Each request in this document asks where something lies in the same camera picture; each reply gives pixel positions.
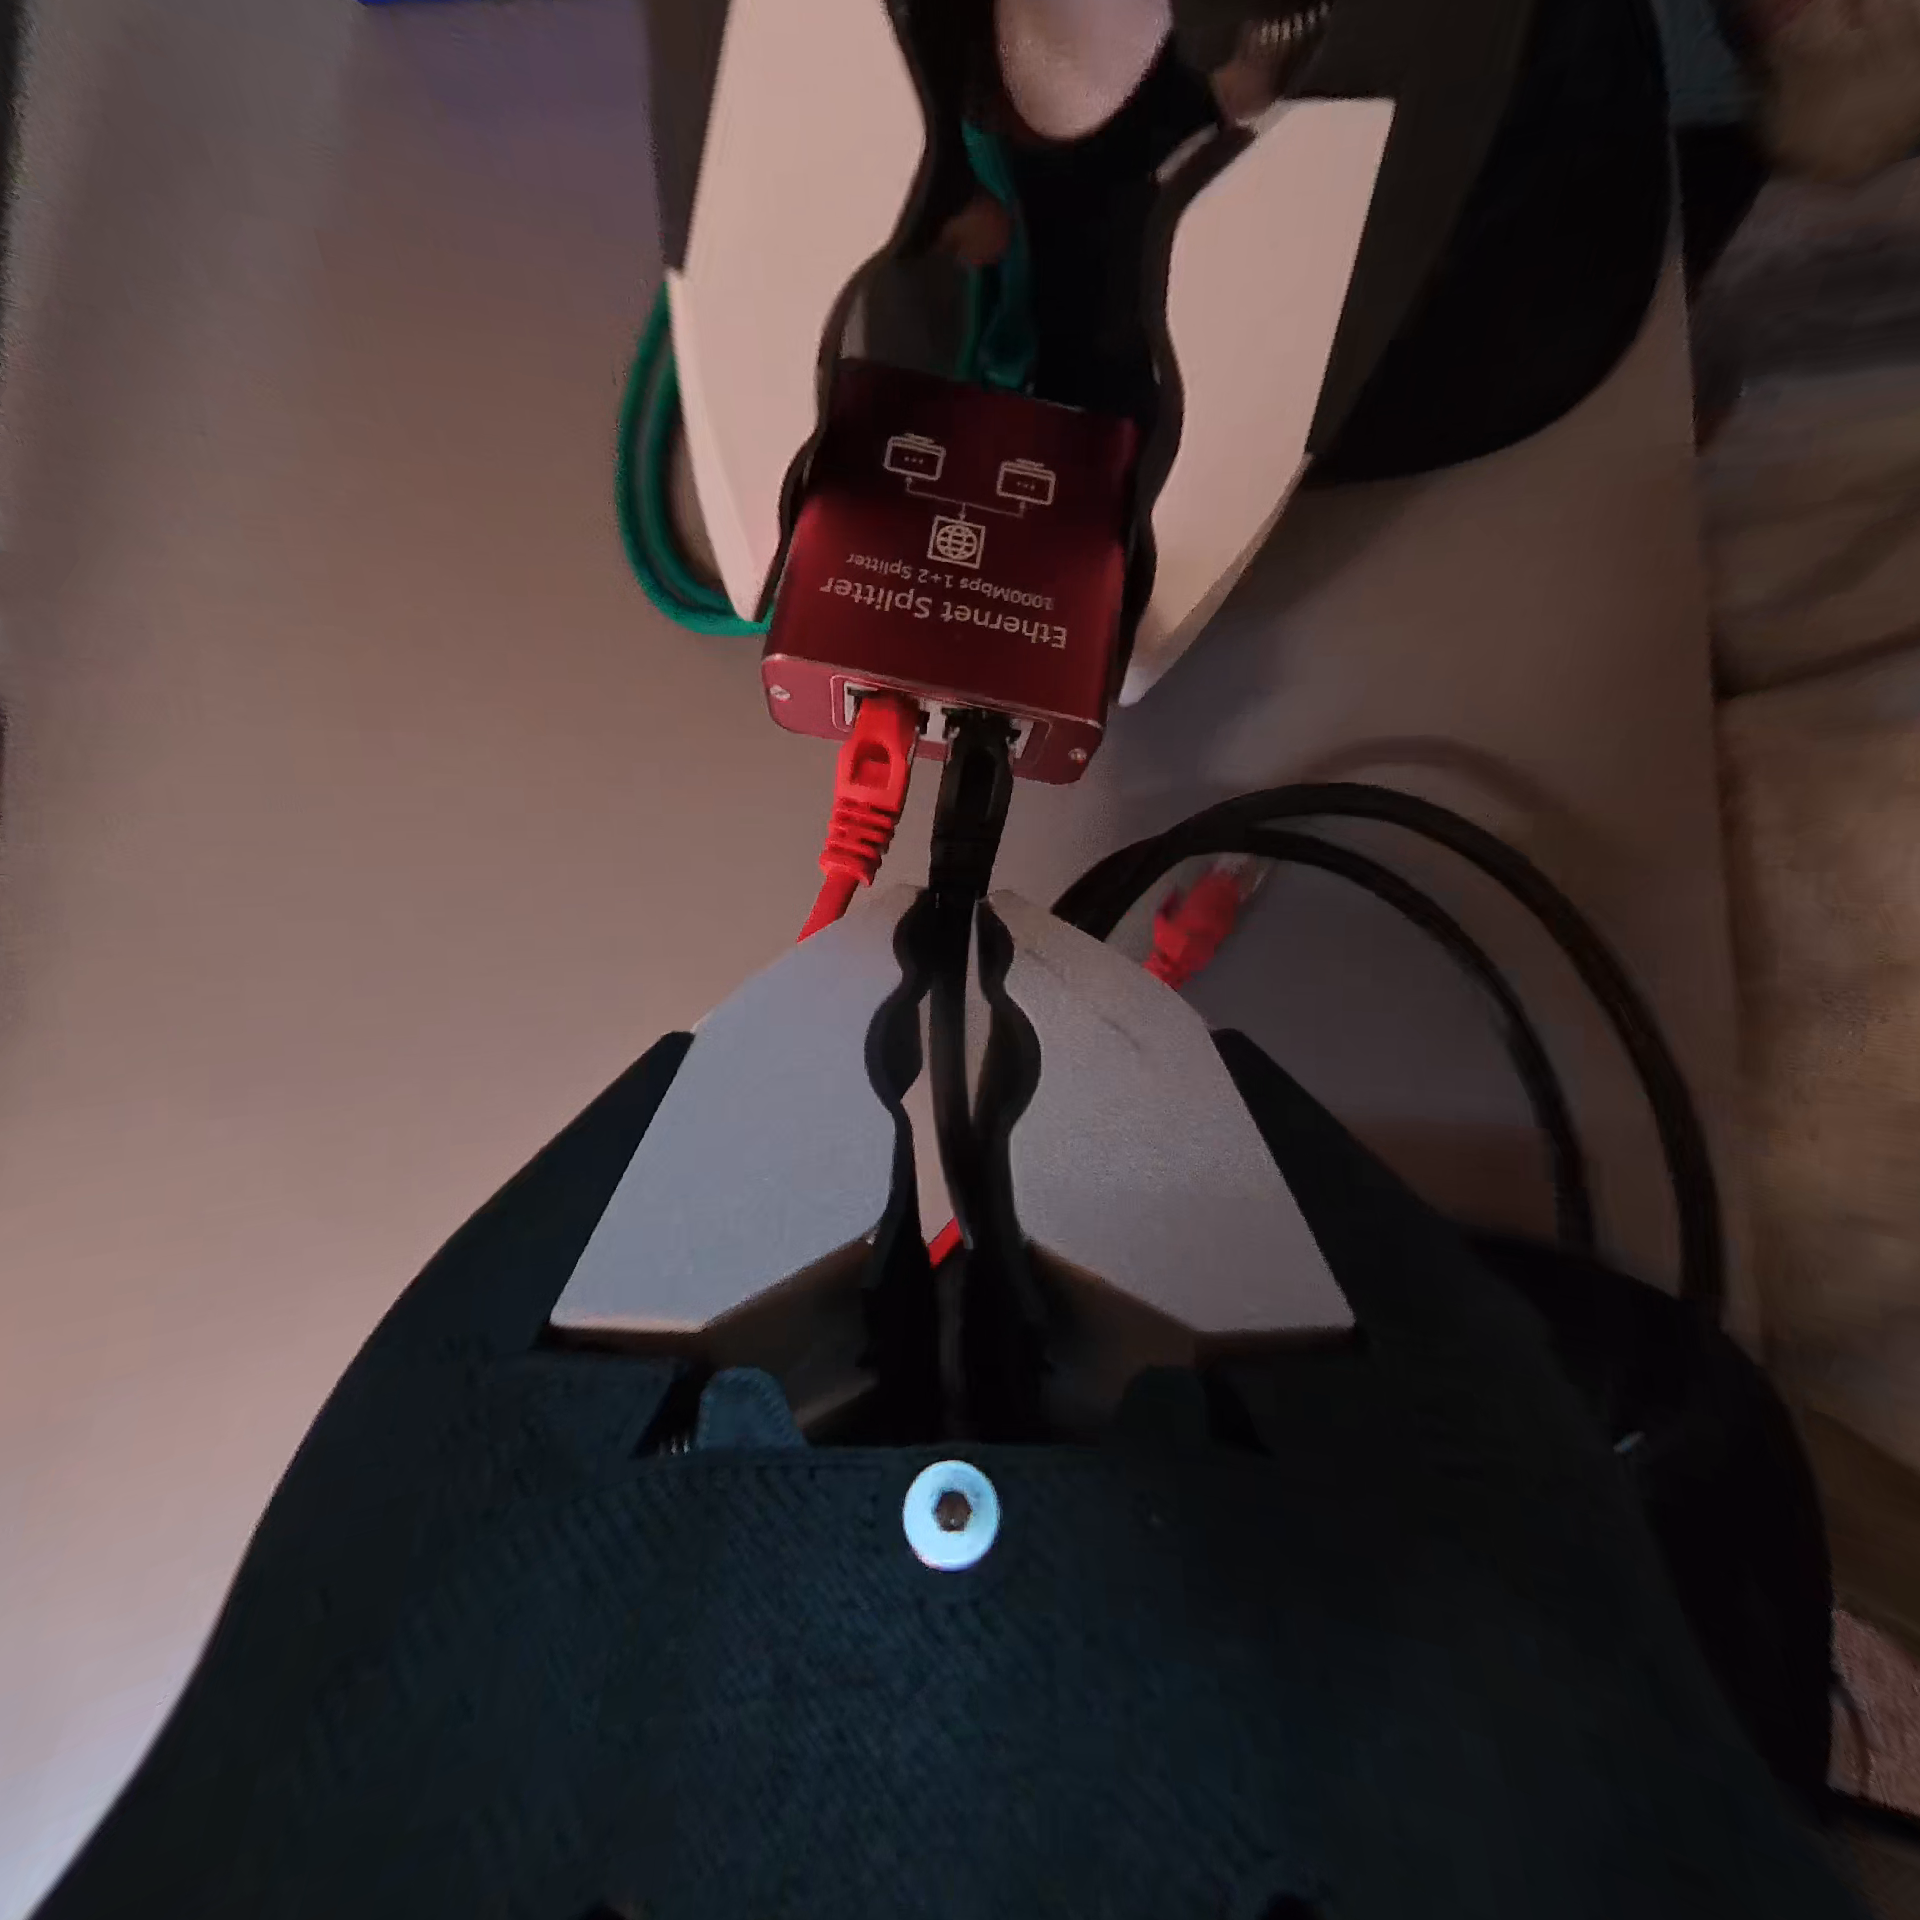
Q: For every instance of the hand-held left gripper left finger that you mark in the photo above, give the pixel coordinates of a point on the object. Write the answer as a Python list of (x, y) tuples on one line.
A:
[(735, 1184)]

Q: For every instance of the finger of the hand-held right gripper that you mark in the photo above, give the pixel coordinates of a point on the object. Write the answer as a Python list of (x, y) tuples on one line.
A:
[(780, 196), (1260, 347)]

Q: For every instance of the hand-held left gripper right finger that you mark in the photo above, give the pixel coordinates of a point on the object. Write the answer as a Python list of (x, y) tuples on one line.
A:
[(1171, 1201)]

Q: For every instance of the red ethernet splitter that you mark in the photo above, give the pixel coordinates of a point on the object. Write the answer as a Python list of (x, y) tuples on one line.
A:
[(961, 495)]

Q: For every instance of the grey desk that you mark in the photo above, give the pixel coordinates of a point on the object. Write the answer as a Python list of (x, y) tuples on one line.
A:
[(375, 751)]

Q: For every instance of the person's pale sweater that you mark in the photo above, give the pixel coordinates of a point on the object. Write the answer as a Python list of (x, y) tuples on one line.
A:
[(1828, 902)]

